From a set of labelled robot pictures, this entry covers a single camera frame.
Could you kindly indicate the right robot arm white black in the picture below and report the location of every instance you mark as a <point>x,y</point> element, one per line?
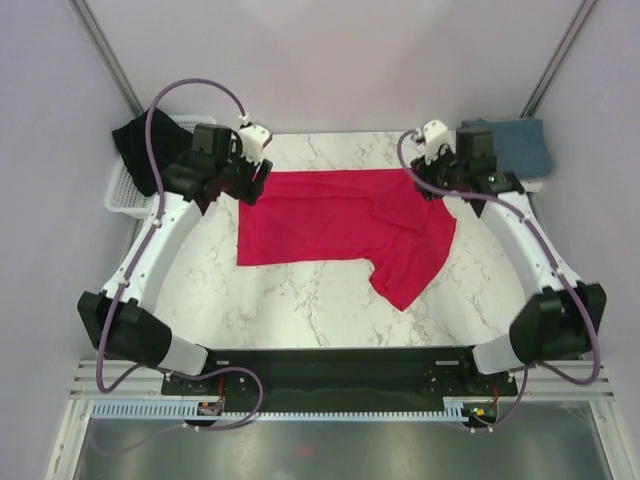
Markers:
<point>557,328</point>

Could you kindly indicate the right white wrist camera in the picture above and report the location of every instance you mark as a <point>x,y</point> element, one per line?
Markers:
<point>432,135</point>

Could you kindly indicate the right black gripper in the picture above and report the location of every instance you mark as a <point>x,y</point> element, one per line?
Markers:
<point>424,171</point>

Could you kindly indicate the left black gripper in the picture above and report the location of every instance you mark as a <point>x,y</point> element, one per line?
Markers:
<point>251,191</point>

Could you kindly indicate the blue folded t shirt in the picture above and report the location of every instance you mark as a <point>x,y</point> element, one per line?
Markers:
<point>519,146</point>

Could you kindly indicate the black t shirt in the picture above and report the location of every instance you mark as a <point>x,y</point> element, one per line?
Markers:
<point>169,140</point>

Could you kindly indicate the left aluminium corner rail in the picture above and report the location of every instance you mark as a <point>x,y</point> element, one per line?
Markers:
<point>99,40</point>

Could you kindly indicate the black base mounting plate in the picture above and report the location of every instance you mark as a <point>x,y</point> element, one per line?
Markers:
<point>342,378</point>

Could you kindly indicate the white perforated plastic basket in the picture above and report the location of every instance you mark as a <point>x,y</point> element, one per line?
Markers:
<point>122,196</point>

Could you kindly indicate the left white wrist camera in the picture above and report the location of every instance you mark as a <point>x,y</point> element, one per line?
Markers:
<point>254,138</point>

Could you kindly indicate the aluminium corner rail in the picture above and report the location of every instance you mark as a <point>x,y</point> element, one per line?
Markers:
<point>99,40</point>
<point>564,47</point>

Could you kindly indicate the red t shirt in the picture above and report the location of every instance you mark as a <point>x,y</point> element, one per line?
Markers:
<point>375,215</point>

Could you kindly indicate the right aluminium corner rail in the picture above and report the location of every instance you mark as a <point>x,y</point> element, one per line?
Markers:
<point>564,47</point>

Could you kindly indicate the light blue cable duct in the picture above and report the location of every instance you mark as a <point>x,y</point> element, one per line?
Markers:
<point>447,410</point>

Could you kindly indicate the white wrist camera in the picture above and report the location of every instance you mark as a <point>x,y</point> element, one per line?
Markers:
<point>254,138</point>
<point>432,135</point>

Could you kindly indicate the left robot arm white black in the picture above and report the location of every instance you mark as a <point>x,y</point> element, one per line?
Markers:
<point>120,320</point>

